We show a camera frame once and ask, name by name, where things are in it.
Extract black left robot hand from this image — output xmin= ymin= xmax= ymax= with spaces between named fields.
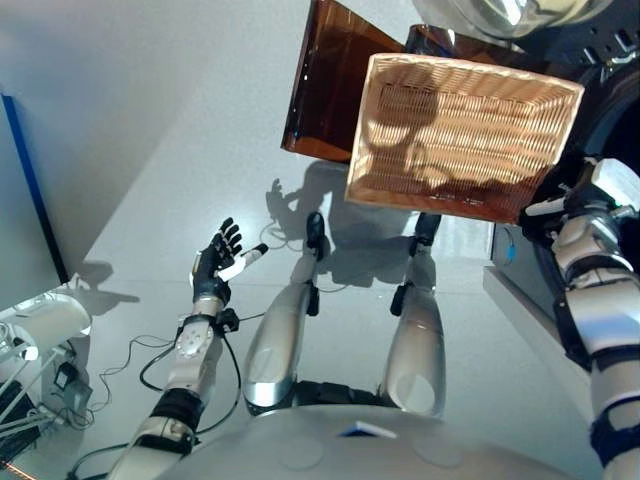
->
xmin=189 ymin=216 xmax=270 ymax=307

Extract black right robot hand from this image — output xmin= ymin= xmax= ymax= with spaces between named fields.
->
xmin=519 ymin=156 xmax=640 ymax=241

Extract grey front-load washing machine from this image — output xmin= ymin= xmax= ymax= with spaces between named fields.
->
xmin=482 ymin=24 xmax=640 ymax=374

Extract silver left robot leg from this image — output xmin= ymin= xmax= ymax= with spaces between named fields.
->
xmin=242 ymin=211 xmax=331 ymax=417

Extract silver robot leg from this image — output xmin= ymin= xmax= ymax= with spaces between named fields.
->
xmin=377 ymin=212 xmax=447 ymax=420
xmin=242 ymin=211 xmax=331 ymax=417

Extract rectangular wicker laundry basket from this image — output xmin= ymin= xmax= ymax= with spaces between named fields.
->
xmin=344 ymin=53 xmax=586 ymax=225

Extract white rounded plastic device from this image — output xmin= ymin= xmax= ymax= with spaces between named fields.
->
xmin=0 ymin=289 xmax=93 ymax=381

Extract black power adapter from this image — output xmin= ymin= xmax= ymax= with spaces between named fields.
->
xmin=53 ymin=363 xmax=77 ymax=391

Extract clear plastic box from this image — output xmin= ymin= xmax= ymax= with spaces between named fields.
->
xmin=58 ymin=382 xmax=94 ymax=416

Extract blue-edged grey panel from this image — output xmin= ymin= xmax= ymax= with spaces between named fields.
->
xmin=0 ymin=92 xmax=71 ymax=286

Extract round glass washer door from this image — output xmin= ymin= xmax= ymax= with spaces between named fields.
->
xmin=409 ymin=0 xmax=614 ymax=44

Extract silver right robot leg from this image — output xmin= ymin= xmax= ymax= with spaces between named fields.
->
xmin=377 ymin=212 xmax=447 ymax=420

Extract brown translucent plastic stool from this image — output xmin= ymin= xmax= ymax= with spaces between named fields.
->
xmin=279 ymin=0 xmax=521 ymax=164

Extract white tripod stand legs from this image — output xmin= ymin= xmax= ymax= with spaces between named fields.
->
xmin=0 ymin=349 xmax=69 ymax=441

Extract grey robot torso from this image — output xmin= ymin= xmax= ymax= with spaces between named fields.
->
xmin=144 ymin=402 xmax=576 ymax=480

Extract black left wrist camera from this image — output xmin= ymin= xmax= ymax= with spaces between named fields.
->
xmin=217 ymin=307 xmax=241 ymax=333

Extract thin grey floor cable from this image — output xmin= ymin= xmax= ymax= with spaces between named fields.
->
xmin=64 ymin=313 xmax=266 ymax=429

